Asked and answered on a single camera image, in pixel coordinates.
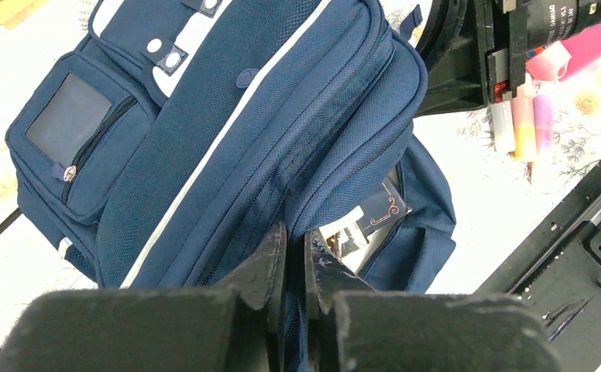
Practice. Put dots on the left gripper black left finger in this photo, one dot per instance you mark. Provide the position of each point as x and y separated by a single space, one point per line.
234 325

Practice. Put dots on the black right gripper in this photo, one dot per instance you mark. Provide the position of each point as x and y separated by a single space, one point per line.
454 35

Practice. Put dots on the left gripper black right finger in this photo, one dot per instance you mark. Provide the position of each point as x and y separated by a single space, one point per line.
352 327

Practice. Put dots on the dark blue hardcover book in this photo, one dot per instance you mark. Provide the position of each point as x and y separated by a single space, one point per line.
356 236

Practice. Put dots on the navy blue student backpack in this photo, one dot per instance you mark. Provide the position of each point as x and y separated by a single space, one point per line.
162 149

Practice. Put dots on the yellow orange highlighter pen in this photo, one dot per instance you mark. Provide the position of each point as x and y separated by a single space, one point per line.
522 109

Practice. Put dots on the pink highlighter pen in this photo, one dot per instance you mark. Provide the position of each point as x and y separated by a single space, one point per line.
543 125

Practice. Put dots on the long wooden block front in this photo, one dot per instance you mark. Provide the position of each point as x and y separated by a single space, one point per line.
13 12

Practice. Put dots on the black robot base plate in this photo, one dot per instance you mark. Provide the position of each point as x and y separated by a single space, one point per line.
556 272

